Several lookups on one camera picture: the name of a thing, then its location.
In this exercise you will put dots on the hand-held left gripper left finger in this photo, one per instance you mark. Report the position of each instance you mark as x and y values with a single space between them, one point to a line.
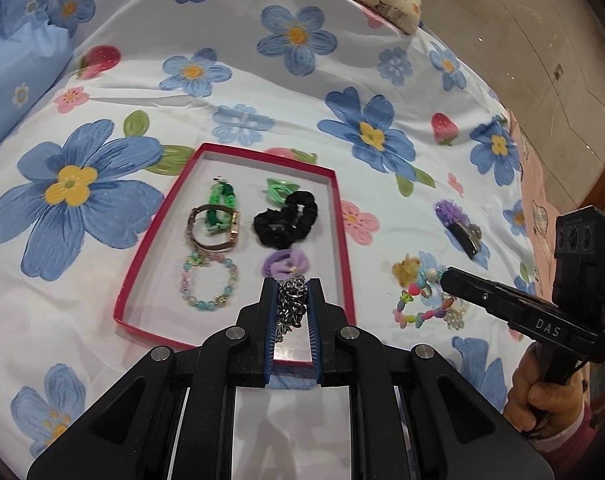
268 310

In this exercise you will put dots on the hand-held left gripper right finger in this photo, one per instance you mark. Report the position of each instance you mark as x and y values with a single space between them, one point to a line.
314 320

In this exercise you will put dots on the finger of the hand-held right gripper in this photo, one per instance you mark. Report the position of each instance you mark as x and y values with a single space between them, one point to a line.
487 297

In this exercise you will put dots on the black scrunchie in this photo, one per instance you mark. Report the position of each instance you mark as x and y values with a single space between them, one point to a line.
277 227

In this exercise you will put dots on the gold wristwatch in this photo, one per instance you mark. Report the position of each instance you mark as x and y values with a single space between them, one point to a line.
235 225

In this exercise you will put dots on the green hair clip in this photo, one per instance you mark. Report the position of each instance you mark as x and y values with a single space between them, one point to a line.
277 190

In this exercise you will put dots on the red shallow box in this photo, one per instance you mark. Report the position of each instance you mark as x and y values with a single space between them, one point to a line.
152 270

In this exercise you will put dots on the person's right forearm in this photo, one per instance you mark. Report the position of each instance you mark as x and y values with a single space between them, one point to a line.
577 435

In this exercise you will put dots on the person's right hand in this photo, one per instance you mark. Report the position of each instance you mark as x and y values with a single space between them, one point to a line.
524 400

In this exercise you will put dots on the dark glitter hair claw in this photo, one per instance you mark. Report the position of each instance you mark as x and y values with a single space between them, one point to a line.
465 240

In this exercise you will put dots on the pink printed cloth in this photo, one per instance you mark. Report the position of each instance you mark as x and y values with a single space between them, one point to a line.
537 200

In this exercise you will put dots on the floral bedsheet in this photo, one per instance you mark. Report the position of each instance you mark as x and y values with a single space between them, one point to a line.
232 85

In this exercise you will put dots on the light blue pillow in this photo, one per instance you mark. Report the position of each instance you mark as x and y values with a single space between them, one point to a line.
12 60

